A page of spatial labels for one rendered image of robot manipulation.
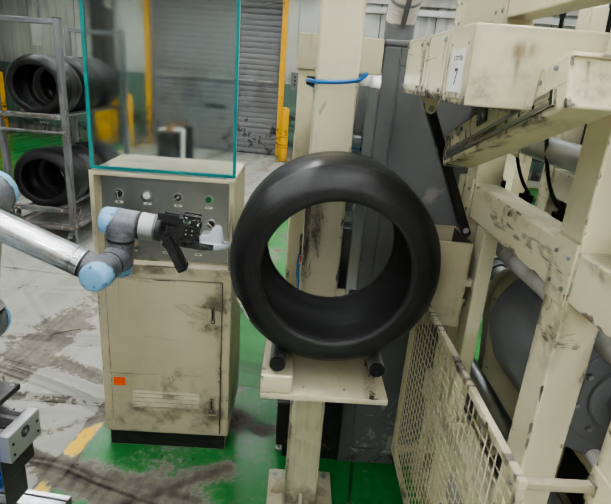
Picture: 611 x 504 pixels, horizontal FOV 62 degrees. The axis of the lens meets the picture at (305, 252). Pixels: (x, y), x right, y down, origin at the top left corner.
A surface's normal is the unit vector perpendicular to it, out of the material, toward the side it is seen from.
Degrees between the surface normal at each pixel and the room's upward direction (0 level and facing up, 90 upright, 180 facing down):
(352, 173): 42
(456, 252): 90
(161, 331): 90
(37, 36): 90
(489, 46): 90
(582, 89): 72
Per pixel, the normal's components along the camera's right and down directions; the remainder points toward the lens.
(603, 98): 0.03, 0.03
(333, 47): 0.00, 0.33
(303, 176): -0.25, -0.43
